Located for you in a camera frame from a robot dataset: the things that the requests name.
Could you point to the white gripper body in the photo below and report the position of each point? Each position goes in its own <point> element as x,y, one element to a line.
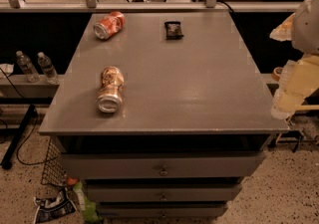
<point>306,30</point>

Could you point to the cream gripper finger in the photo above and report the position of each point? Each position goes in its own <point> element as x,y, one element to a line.
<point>283,32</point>

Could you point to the orange soda can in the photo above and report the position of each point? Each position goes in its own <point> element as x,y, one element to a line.
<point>109,97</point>

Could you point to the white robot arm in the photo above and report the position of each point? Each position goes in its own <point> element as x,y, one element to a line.
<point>305,31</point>

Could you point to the red soda can far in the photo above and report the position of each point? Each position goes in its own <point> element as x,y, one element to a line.
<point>110,25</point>

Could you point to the roll of tape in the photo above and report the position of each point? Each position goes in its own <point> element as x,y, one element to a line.
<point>276,74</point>

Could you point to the small black snack packet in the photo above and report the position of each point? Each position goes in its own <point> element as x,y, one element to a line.
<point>173,30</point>

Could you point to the grey drawer cabinet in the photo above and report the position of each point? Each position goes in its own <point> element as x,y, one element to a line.
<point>201,94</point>

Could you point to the top grey drawer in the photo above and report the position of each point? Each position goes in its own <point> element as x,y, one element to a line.
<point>222,164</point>

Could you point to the grey drawer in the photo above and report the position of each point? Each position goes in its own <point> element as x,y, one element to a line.
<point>222,164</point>
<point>147,210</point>
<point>162,192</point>

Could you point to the middle grey drawer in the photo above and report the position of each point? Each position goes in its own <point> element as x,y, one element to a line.
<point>162,192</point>

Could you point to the bottom grey drawer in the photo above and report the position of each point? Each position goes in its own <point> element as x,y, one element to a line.
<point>147,210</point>

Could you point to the right clear water bottle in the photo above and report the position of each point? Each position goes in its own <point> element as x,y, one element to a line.
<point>48,68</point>

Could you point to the clear water bottle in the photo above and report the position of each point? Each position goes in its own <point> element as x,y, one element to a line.
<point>48,68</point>
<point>27,67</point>

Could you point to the green spray bottle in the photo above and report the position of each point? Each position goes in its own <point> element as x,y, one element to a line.
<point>87,207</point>

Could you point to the left clear water bottle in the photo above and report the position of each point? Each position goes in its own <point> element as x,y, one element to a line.
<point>27,67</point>

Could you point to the black white crumpled bag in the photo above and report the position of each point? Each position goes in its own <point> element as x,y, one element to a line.
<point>49,209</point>

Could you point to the black metal stand leg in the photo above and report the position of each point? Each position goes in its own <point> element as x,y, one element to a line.
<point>6,162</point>

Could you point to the black wire mesh basket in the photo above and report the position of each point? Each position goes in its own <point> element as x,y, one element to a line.
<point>53,173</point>

